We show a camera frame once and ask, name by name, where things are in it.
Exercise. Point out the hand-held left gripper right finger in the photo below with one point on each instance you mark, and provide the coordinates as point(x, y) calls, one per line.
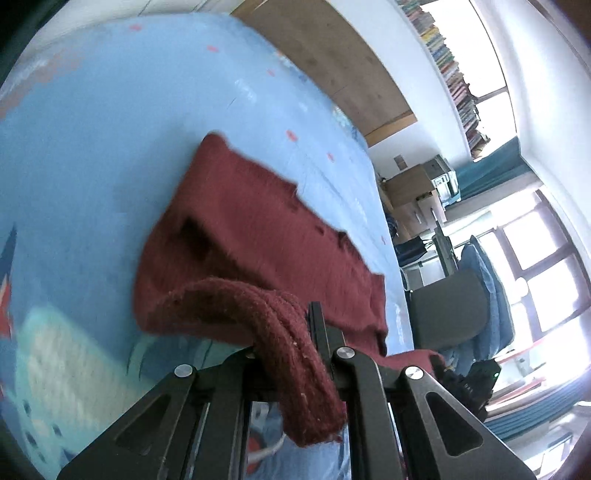
point(415, 424)

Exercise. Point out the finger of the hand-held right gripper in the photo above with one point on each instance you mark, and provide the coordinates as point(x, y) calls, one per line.
point(464, 392)

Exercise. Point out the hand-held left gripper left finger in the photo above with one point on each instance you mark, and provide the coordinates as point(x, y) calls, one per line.
point(152, 415)

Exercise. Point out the dark red knit sweater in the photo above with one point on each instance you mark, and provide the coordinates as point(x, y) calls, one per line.
point(258, 240)

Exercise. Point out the grey chair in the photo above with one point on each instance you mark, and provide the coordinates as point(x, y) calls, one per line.
point(448, 314)

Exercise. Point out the blue garment on chair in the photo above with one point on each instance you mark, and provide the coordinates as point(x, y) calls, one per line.
point(491, 286)

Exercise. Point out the window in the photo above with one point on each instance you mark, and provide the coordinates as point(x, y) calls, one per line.
point(540, 258)

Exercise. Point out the black bag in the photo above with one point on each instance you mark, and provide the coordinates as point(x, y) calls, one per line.
point(411, 249)

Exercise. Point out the wooden dresser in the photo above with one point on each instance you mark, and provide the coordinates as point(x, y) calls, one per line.
point(411, 194)

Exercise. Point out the white printer box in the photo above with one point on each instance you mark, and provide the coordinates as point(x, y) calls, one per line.
point(441, 177)

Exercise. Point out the teal curtain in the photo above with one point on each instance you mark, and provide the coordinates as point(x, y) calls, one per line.
point(489, 168)

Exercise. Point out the blue dinosaur print bedsheet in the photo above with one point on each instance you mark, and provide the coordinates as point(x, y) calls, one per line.
point(115, 138)

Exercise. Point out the row of books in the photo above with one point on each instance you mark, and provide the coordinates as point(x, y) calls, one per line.
point(450, 69)

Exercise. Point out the wooden headboard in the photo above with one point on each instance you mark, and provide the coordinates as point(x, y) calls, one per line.
point(332, 60)

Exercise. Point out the wall socket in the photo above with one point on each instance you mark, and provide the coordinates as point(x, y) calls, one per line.
point(400, 162)

